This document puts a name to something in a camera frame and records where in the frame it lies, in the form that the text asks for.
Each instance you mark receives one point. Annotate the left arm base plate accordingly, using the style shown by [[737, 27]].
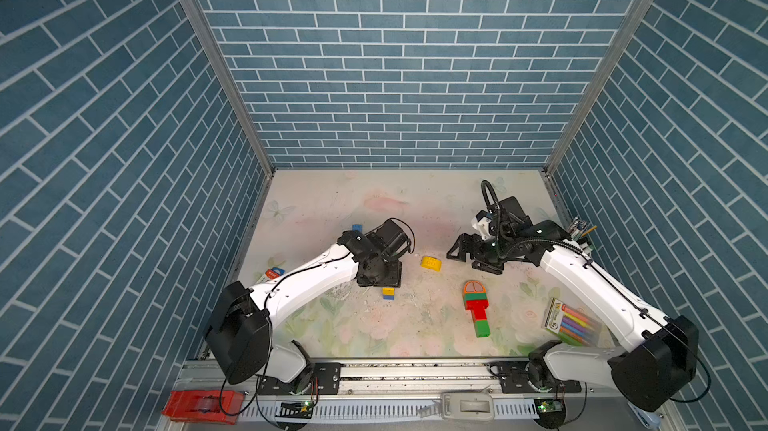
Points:
[[319, 378]]

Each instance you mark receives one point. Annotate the small green lego brick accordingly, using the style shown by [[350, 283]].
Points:
[[482, 329]]

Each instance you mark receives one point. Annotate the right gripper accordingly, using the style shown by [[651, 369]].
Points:
[[472, 254]]

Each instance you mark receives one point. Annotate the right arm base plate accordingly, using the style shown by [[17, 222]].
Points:
[[521, 376]]

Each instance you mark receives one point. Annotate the light blue stapler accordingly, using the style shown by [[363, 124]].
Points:
[[649, 420]]

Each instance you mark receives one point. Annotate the small red lego brick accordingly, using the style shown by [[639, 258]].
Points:
[[479, 315]]

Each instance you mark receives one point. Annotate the pink pen cup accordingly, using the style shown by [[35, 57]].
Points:
[[579, 229]]

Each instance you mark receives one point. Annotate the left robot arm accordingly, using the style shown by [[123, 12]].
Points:
[[240, 332]]

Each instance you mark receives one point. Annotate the pack of coloured markers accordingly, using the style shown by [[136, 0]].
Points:
[[570, 325]]

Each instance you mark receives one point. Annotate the red tape dispenser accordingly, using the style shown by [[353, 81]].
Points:
[[202, 406]]

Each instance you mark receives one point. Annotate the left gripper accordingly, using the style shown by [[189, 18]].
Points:
[[394, 279]]

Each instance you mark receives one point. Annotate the white slotted cable duct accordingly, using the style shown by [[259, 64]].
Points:
[[369, 411]]

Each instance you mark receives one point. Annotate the yellow rounded lego brick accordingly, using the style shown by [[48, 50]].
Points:
[[431, 263]]

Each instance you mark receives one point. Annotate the long red lego brick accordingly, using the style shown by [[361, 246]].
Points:
[[476, 304]]

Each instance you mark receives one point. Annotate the long green lego brick front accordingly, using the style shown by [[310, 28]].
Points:
[[474, 296]]

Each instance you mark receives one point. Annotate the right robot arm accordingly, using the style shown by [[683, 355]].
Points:
[[654, 357]]

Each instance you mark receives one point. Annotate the orange round lego piece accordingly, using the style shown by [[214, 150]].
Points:
[[473, 287]]

